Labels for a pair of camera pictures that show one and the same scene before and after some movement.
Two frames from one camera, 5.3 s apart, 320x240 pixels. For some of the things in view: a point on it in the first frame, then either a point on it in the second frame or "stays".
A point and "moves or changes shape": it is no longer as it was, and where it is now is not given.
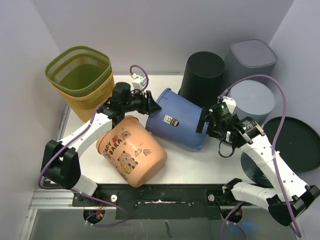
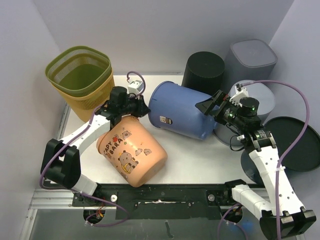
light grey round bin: [253, 99] stays
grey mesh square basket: [246, 58] stays
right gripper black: [207, 120] -> [216, 104]
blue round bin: [177, 121] moves or changes shape
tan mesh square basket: [86, 106] stays
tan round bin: [132, 153] stays
